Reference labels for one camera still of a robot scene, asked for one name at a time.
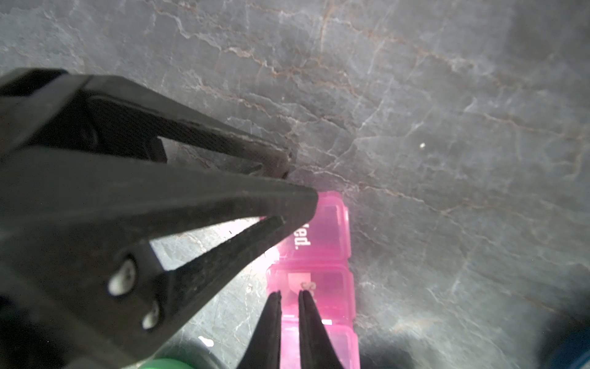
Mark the green round pillbox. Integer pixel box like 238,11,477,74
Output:
139,358,193,369

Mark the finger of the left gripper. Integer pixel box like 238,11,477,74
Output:
1,68,290,178
1,147,318,368

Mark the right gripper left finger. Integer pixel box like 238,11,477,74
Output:
238,292,282,369

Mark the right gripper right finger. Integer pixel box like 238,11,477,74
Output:
298,290,344,369

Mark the pink pillbox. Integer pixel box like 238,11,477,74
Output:
264,192,360,368

